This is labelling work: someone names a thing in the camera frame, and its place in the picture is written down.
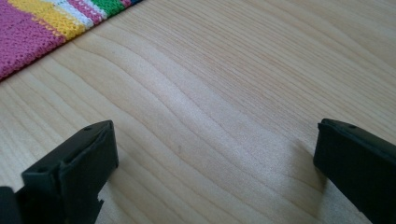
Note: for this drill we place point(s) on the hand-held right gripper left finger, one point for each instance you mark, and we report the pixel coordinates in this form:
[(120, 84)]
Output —
[(77, 174)]

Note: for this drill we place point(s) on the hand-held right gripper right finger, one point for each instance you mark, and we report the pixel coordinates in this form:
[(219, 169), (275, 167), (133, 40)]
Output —
[(358, 168)]

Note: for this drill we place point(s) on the multicoloured striped woven mat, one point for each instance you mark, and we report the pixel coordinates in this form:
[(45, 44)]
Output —
[(34, 28)]

